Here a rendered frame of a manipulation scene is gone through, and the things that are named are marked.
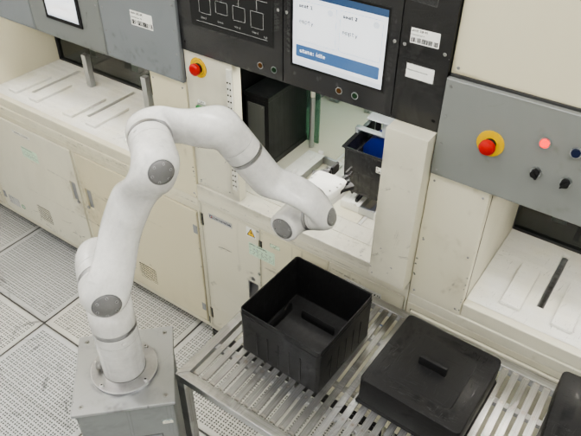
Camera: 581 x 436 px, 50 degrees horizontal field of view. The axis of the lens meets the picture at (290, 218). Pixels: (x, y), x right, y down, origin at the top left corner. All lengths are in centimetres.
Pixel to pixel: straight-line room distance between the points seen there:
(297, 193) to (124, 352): 64
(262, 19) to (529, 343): 119
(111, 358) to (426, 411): 84
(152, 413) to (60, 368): 117
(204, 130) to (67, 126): 152
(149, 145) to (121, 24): 95
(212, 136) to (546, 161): 77
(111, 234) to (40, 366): 157
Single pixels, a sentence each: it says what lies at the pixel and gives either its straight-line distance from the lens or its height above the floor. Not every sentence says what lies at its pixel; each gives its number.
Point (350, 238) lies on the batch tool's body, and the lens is 208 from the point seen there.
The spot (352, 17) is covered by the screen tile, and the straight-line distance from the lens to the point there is 163.
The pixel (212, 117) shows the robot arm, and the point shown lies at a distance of 139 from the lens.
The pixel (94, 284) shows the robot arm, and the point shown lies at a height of 119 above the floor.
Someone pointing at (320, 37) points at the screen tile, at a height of 157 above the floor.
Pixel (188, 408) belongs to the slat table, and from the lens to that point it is 196.
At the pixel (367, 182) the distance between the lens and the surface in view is 210.
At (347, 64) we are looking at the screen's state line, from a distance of 168.
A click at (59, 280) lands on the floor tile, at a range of 335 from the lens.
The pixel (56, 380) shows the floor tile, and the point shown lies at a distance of 292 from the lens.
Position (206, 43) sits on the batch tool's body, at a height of 144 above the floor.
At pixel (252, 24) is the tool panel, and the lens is 183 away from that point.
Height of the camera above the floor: 222
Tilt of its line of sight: 39 degrees down
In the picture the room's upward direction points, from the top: 1 degrees clockwise
